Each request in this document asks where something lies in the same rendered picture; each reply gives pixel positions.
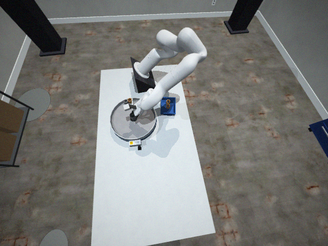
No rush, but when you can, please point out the dark blue crate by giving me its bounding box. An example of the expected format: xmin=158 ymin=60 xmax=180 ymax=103
xmin=160 ymin=97 xmax=176 ymax=116

